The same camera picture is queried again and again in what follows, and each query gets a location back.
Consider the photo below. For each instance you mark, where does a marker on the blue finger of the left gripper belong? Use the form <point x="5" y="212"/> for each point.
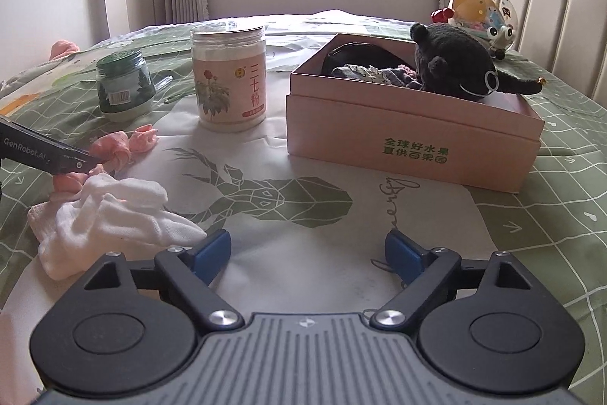
<point x="70" y="159"/>

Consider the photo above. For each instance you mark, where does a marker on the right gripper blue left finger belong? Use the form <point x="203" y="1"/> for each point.
<point x="186" y="275"/>

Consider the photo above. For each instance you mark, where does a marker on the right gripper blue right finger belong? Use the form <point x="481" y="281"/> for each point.
<point x="429" y="281"/>

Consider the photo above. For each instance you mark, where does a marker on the pink sock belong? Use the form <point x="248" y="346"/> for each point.
<point x="113" y="153"/>

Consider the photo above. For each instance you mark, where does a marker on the white socks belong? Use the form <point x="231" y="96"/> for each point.
<point x="125" y="216"/>

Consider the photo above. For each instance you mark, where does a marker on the grey knitted hat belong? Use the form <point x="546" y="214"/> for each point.
<point x="401" y="76"/>

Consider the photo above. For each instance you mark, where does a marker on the green lidded glass jar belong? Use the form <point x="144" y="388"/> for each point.
<point x="125" y="86"/>

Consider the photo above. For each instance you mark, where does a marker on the green patterned bedspread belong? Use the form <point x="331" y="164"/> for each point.
<point x="309" y="236"/>

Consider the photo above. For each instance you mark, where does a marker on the pink cardboard box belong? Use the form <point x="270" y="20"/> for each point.
<point x="491" y="144"/>

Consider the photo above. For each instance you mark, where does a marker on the white jar with flower label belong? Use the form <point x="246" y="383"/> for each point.
<point x="229" y="68"/>

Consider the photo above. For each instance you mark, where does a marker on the round cartoon toy ball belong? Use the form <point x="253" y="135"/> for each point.
<point x="492" y="22"/>

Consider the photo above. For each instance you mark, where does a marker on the beige padded headboard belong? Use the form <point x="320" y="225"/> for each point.
<point x="567" y="38"/>

